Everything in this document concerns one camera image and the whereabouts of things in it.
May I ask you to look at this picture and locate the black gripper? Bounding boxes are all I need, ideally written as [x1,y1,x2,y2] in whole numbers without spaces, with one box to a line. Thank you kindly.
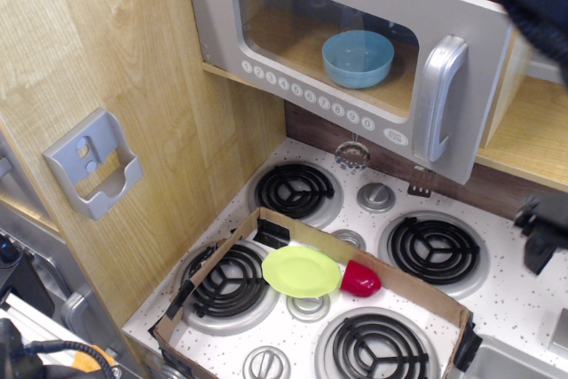
[514,193,567,275]

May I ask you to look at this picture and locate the grey toy microwave door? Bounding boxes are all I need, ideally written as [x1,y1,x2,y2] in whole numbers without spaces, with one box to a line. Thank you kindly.
[192,0,513,184]

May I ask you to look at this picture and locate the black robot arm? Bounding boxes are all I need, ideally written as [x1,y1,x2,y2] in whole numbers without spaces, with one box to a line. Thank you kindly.
[498,0,567,275]

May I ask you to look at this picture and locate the back right stove burner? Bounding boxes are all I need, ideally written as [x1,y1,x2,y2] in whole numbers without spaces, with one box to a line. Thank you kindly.
[377,210,490,299]

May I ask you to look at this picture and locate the stove burner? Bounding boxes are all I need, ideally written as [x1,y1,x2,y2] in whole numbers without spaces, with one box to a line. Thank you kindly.
[182,241,280,336]
[377,210,490,299]
[247,162,343,229]
[314,307,441,379]

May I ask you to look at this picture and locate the steel sink basin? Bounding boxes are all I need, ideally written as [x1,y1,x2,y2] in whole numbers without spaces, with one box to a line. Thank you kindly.
[458,336,567,379]

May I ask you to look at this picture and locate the hanging black spatula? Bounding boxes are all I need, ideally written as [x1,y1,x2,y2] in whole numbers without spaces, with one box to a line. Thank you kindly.
[407,165,436,198]

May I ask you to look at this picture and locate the grey back stove knob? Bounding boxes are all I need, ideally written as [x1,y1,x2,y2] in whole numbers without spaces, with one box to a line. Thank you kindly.
[357,183,396,213]

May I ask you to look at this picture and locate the grey stove knob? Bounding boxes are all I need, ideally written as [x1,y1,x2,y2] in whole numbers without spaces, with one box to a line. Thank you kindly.
[357,183,396,213]
[332,229,367,251]
[242,346,291,379]
[287,295,331,323]

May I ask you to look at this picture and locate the red plastic cup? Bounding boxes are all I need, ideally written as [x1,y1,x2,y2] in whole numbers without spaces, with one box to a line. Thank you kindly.
[340,260,383,297]

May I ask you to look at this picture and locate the grey upper middle stove knob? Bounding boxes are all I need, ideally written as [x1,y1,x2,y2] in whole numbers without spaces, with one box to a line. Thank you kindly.
[332,229,367,251]

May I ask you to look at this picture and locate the front right stove burner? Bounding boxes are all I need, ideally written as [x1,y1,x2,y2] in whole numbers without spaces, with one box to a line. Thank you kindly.
[314,307,441,379]

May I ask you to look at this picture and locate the back left stove burner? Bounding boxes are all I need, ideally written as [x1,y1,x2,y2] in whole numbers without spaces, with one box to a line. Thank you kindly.
[247,162,343,229]

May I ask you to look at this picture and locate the green plastic plate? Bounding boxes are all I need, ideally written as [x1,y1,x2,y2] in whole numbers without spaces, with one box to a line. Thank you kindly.
[262,246,342,298]

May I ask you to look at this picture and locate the blue plastic bowl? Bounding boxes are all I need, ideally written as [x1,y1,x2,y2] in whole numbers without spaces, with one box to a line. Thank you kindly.
[321,30,395,90]

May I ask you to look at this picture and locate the grey front stove knob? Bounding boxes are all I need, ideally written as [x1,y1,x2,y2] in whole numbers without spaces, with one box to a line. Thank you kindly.
[242,346,291,379]

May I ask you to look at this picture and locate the front left stove burner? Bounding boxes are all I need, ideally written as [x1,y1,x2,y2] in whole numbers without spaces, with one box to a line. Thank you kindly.
[182,241,280,336]

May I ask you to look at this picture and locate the brown cardboard frame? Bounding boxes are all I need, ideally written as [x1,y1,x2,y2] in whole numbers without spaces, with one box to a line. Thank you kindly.
[151,208,482,378]

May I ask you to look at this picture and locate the grey wall phone holder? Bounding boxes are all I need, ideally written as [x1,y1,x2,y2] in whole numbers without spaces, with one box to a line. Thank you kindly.
[43,108,144,220]

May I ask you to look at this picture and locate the grey oven door handle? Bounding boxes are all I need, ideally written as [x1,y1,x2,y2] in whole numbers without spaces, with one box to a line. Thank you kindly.
[60,290,95,341]

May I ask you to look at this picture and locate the black braided cable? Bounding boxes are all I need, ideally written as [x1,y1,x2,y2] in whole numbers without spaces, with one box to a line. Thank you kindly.
[0,319,122,379]

